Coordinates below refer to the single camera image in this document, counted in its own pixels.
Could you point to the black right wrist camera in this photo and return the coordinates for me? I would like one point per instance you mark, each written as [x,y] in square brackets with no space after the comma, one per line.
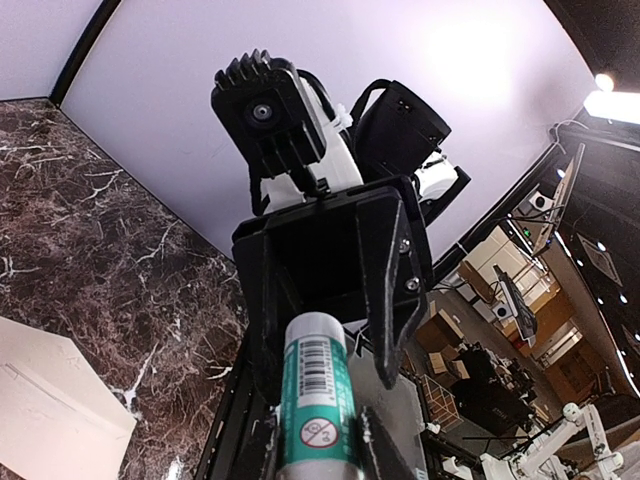
[261,103]

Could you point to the beige paper envelope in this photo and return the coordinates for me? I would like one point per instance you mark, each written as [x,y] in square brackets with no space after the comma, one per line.
[58,419]

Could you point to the black front table rail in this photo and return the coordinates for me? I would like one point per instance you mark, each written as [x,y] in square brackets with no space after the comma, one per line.
[240,399]

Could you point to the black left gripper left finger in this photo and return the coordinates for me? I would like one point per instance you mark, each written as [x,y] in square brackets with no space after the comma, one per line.
[242,449]

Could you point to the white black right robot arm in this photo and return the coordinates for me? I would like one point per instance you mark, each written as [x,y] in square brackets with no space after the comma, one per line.
[393,135]

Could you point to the green white glue stick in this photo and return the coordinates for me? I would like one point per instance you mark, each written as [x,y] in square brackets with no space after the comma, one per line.
[317,409]

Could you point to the black right frame post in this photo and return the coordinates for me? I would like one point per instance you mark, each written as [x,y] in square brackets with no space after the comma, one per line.
[80,52]

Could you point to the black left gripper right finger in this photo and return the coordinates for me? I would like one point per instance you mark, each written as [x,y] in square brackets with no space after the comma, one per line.
[380,457]

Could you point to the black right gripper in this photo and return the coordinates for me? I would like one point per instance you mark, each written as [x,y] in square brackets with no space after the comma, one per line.
[359,254]

